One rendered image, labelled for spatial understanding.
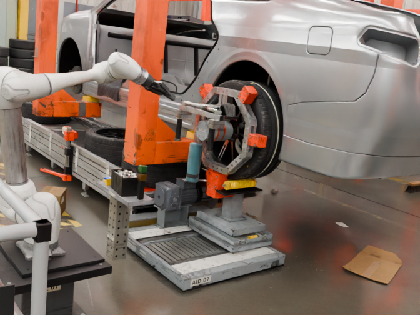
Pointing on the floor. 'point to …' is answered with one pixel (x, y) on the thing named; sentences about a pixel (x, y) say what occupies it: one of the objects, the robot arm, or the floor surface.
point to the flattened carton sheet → (375, 264)
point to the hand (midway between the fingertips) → (169, 95)
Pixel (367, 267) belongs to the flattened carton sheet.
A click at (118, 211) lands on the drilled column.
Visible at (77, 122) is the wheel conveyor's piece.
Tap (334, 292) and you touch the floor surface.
